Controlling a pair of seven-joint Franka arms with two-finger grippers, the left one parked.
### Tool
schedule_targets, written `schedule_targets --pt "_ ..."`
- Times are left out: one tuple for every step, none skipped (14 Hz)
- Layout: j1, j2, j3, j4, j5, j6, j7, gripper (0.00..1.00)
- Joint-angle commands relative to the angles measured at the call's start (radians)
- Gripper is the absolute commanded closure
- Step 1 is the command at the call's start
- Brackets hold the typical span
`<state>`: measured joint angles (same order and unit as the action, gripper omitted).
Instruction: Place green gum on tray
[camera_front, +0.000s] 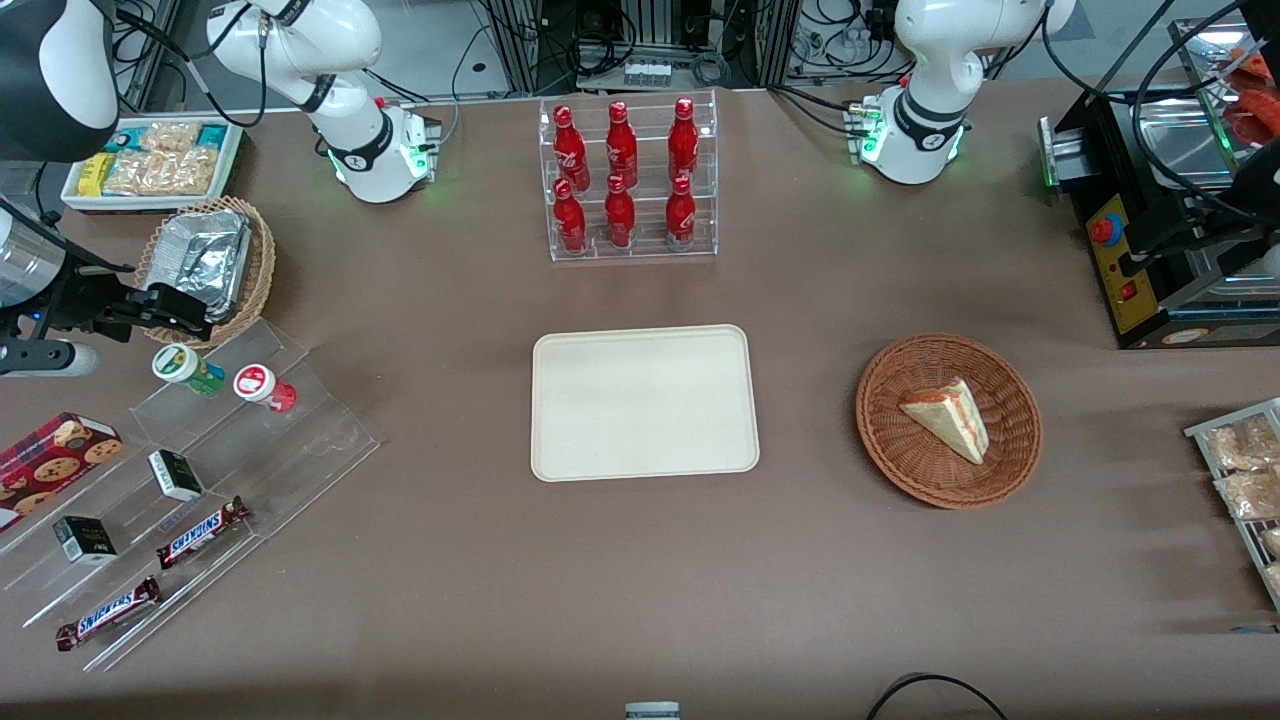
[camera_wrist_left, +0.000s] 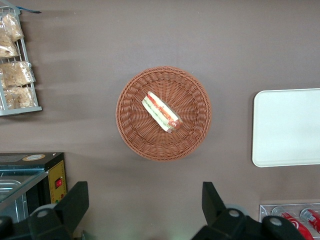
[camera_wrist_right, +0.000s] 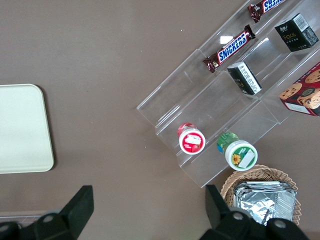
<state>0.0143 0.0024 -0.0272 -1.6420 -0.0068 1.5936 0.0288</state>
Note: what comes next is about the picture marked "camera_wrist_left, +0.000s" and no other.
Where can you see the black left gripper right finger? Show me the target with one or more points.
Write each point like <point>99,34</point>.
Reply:
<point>220,222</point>

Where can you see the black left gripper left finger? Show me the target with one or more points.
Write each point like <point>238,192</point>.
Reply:
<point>66,212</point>

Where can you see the white plastic tray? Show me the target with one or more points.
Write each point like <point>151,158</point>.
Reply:
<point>287,127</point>

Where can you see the clear acrylic can holder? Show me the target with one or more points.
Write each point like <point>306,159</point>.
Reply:
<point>265,212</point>

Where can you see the black glass food warmer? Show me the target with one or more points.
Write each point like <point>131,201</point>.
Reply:
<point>53,162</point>

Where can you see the steel pan in warmer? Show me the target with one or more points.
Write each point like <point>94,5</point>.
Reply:
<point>13,207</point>

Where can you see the red cola can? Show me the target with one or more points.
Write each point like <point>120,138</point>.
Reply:
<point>295,223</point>
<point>312,217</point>

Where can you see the round brown wicker basket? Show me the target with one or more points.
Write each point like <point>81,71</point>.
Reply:
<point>140,140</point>

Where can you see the clear bag of snacks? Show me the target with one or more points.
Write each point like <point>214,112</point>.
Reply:
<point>21,97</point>
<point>16,73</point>
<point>13,26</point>
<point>7,48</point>

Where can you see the wrapped sandwich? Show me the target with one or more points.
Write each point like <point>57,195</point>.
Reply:
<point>161,112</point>

